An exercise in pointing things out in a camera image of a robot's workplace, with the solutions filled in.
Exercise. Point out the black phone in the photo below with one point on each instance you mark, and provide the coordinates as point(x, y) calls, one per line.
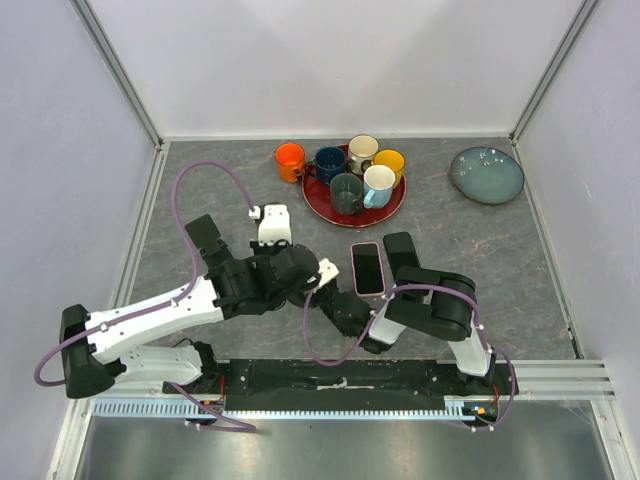
point(400, 251)

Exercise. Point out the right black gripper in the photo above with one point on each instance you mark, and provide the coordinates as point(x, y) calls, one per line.
point(318, 291)

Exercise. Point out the blue ceramic plate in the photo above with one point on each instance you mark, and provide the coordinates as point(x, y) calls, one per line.
point(487, 175)

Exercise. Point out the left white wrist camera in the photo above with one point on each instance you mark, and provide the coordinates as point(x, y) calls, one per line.
point(273, 224)

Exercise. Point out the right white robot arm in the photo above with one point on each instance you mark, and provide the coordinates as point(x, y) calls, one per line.
point(439, 304)

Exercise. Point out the black folding phone stand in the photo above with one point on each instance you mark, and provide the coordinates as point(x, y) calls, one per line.
point(208, 241)

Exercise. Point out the dark blue mug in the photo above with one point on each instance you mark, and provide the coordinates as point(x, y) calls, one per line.
point(328, 162)

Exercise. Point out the red round tray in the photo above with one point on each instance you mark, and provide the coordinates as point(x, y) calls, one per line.
point(317, 197)

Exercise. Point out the grey glass mug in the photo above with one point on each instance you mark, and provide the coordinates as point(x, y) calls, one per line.
point(346, 194)

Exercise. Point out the yellow mug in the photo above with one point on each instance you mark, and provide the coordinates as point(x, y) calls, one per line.
point(394, 160)

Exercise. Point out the orange mug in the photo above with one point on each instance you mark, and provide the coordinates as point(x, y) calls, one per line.
point(290, 160)

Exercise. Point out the light blue white mug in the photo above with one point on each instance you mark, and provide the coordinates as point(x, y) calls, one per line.
point(378, 181)

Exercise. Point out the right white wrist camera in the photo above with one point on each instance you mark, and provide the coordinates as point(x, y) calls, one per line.
point(328, 272)

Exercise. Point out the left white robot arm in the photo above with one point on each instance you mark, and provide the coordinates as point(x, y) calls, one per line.
point(101, 349)

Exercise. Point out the white speckled mug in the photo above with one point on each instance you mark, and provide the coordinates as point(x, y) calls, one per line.
point(361, 149)

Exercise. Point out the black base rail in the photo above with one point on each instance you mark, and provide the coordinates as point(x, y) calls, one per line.
point(355, 383)

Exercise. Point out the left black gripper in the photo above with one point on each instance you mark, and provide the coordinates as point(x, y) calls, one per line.
point(259, 250)

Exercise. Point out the slotted cable duct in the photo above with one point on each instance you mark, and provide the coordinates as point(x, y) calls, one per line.
point(450, 409)

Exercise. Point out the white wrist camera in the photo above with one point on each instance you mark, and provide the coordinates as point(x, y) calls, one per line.
point(273, 224)
point(328, 272)

